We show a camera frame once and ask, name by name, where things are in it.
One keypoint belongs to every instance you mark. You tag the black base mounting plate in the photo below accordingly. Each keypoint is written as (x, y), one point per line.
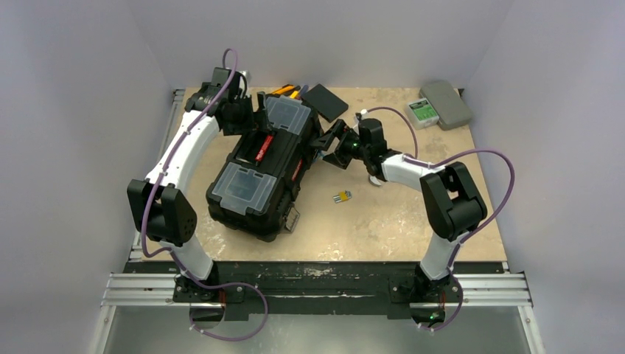
(339, 288)

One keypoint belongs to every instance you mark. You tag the yellow tools behind toolbox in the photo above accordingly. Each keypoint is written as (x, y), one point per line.
(291, 91)

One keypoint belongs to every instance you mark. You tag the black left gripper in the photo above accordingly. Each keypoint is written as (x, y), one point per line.
(248, 127)

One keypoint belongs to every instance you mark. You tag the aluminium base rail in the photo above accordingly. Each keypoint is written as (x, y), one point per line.
(152, 290)

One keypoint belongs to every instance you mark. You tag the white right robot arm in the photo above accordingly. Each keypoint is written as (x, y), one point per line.
(453, 204)

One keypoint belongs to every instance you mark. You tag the yellow hex key set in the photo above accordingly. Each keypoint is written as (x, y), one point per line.
(342, 196)

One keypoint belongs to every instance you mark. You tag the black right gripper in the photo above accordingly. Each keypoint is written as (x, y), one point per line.
(339, 141)

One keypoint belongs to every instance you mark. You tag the red handled adjustable wrench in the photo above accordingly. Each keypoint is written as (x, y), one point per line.
(375, 181)

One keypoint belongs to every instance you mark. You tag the black plastic toolbox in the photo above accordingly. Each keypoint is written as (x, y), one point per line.
(259, 183)

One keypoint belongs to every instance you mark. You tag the white green small box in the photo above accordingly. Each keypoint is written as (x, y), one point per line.
(421, 114)

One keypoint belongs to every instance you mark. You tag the grey sharpening stone block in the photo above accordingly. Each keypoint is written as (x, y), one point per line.
(453, 112)

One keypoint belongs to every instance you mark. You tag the black flat case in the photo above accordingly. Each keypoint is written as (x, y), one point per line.
(327, 104)

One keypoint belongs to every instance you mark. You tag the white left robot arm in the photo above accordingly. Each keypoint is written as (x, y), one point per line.
(159, 207)

